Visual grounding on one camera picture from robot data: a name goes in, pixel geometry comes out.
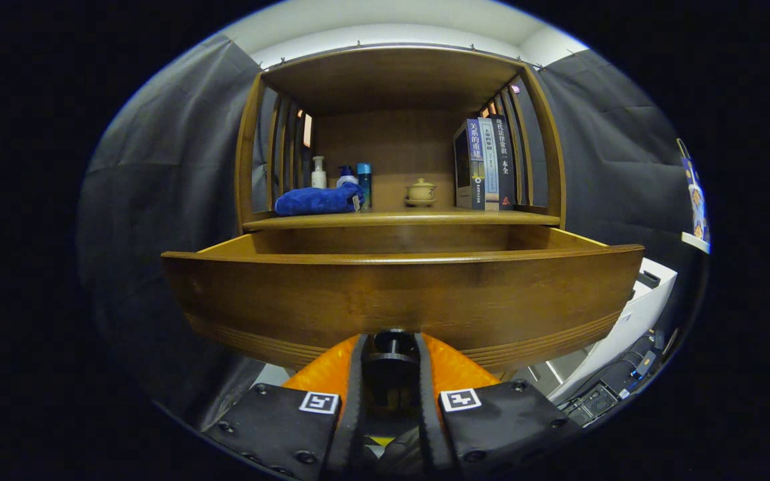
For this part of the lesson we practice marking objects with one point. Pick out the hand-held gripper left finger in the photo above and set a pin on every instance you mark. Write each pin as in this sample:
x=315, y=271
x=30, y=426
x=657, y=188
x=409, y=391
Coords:
x=356, y=414

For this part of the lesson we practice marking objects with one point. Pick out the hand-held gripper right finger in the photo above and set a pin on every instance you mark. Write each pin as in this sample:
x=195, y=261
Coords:
x=428, y=427

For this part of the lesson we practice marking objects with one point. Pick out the wooden drawer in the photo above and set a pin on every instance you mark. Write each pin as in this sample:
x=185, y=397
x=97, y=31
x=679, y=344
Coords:
x=392, y=294

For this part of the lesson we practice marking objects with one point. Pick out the wooden countertop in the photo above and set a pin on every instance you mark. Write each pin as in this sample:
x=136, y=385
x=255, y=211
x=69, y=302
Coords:
x=398, y=218

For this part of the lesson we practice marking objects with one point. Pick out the wooden cabinet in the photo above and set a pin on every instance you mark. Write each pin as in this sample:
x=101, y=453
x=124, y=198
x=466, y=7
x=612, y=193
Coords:
x=385, y=80

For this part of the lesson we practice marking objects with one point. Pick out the person's grey trousers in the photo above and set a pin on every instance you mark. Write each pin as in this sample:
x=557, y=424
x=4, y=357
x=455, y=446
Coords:
x=402, y=454

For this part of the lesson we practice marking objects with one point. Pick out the black electronic box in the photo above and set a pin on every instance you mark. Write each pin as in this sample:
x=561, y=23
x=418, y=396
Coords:
x=592, y=402

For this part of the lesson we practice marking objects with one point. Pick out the blue towel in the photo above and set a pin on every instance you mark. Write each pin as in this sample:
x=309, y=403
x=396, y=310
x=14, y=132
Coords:
x=315, y=200

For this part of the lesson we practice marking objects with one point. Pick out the beige lidded teacup with saucer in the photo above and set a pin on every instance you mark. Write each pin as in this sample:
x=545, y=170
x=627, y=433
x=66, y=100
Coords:
x=420, y=192

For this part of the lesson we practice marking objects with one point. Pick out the white box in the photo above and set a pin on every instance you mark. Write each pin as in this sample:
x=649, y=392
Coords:
x=632, y=314

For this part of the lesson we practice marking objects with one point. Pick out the white bottle with blue cap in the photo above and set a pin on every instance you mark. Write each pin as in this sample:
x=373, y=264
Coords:
x=347, y=178

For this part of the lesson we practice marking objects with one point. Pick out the teal bottle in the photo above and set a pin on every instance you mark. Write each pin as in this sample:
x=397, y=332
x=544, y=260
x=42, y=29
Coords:
x=364, y=175

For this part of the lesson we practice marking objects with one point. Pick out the white pump bottle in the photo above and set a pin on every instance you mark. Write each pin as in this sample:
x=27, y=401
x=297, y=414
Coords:
x=319, y=177

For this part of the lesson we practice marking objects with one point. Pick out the blue spine book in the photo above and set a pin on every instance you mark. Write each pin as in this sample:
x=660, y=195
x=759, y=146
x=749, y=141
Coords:
x=473, y=167

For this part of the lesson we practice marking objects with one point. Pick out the pale spine book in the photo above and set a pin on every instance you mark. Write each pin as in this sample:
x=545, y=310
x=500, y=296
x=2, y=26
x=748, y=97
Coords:
x=489, y=167

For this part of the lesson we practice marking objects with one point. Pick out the black spine book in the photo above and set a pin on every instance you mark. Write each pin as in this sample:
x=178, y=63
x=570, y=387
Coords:
x=505, y=167

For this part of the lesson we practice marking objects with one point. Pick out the black backdrop cloth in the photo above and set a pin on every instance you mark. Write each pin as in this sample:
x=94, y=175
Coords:
x=158, y=200

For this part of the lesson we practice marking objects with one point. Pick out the white shelf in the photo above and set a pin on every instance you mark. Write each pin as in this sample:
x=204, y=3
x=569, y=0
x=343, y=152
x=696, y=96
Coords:
x=696, y=242

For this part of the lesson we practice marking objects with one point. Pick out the blue dotted paper bag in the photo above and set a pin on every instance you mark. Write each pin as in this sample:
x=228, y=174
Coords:
x=689, y=170

